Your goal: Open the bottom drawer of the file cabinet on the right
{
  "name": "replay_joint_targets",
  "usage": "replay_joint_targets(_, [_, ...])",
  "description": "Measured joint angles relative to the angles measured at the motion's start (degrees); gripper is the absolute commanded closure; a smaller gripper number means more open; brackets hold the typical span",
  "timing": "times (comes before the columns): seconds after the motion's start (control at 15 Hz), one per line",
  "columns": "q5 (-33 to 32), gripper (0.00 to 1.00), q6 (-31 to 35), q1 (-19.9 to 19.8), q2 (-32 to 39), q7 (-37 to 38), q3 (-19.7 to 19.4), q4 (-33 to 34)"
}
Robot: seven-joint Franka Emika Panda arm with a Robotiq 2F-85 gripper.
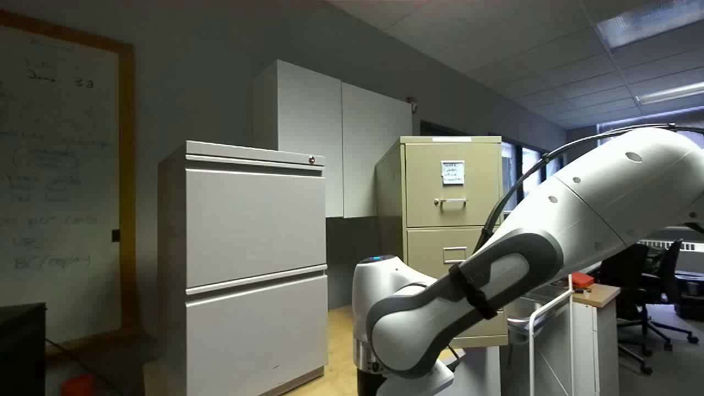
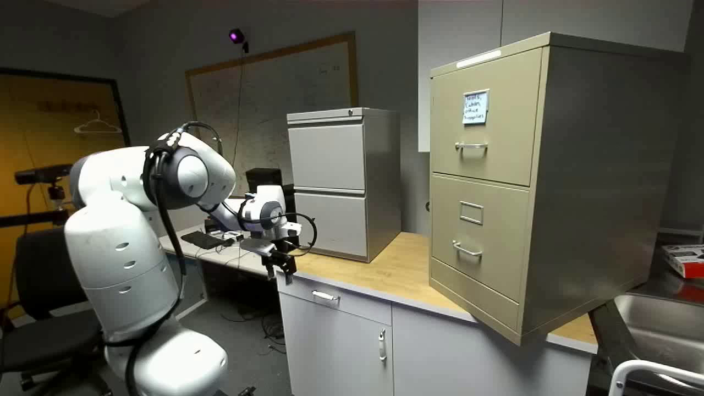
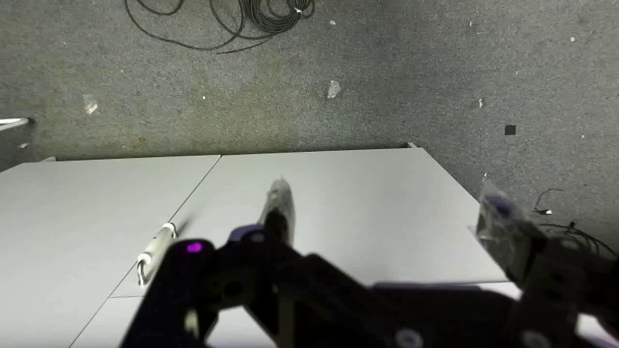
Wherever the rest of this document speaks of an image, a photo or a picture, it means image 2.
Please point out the camera with purple light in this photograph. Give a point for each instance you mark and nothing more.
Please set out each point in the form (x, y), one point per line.
(236, 35)

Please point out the steel sink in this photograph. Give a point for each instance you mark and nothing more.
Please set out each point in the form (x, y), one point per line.
(661, 326)

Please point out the wood framed whiteboard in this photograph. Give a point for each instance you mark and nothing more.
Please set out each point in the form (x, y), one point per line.
(293, 102)

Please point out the white counter base cabinet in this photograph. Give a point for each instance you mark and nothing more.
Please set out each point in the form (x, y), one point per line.
(441, 352)

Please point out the beige metal file cabinet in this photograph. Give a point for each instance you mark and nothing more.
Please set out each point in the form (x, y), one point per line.
(607, 190)

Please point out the white tube frame rack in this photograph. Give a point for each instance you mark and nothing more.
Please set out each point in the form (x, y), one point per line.
(661, 370)

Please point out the red and white box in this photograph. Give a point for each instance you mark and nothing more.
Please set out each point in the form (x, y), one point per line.
(685, 259)

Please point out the gray metal file cabinet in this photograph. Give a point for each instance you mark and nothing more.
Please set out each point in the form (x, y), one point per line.
(325, 156)

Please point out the beige unlabelled cabinet drawer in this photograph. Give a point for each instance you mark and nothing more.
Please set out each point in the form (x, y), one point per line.
(498, 233)

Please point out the black office chair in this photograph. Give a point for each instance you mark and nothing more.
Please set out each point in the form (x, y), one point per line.
(40, 270)

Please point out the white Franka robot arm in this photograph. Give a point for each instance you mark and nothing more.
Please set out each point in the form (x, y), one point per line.
(117, 249)

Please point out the beige labelled cabinet drawer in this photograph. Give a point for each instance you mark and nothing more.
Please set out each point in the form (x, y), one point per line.
(507, 111)

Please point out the black flat tablet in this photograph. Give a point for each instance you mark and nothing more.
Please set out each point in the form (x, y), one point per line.
(202, 238)

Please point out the black box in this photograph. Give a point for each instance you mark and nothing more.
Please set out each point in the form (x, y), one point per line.
(263, 178)

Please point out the black bar camera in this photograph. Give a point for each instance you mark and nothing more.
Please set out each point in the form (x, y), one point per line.
(40, 175)

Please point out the yellow wooden door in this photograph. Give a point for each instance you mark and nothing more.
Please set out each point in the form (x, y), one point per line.
(45, 139)

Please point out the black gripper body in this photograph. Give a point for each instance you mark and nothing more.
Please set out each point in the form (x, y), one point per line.
(278, 246)

